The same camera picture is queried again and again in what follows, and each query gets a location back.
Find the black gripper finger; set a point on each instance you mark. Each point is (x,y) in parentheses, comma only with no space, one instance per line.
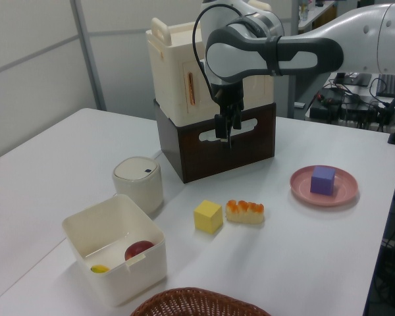
(236,119)
(221,126)

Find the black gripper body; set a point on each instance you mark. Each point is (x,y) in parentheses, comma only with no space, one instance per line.
(228,93)

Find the white grey Franka robot arm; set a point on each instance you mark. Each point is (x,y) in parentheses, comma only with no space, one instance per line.
(293,52)

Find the yellow cube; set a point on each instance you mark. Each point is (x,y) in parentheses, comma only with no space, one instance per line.
(208,216)

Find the purple cube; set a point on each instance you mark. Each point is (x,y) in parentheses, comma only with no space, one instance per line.
(322,181)

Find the dark brown wooden crate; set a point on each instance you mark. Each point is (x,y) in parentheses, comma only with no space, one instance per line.
(222,145)

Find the cream plastic storage box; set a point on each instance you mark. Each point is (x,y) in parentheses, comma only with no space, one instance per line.
(197,75)

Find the salmon roe sushi toy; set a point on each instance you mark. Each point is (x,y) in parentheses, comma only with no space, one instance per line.
(245,212)

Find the black electronics box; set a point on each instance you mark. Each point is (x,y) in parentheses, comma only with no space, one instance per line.
(329,105)

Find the white lidded canister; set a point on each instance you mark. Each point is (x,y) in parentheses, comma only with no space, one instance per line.
(137,182)

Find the pink plate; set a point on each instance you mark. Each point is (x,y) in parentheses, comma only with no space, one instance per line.
(345,187)

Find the red apple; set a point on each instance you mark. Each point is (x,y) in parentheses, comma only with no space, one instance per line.
(138,249)

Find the black keyboard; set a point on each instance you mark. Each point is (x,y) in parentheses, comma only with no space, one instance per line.
(390,85)

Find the white open plastic bin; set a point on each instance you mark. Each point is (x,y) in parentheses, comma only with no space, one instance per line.
(115,250)

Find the brown wicker basket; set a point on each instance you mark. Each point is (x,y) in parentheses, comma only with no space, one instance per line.
(197,303)

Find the yellow toy fruit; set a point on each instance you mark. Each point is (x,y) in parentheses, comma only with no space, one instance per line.
(99,269)

